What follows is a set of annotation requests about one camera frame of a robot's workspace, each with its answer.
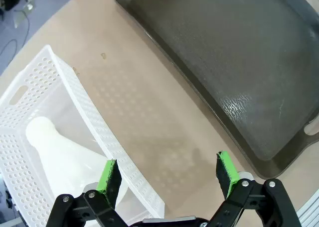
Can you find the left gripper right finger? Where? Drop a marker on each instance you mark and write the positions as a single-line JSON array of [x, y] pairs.
[[226, 174]]

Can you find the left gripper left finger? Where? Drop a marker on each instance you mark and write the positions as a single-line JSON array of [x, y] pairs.
[[109, 182]]

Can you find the white perforated plastic basket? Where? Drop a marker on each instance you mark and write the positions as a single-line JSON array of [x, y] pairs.
[[74, 87]]

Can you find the grey metal stand base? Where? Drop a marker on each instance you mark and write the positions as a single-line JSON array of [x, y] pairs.
[[21, 18]]

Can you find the aluminium profile rail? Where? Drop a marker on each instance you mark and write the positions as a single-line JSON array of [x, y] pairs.
[[311, 212]]

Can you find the dark brown plastic tray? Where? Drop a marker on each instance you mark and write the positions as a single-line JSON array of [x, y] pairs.
[[224, 62]]

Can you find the translucent white conical flask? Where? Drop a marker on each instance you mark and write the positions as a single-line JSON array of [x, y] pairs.
[[62, 152]]

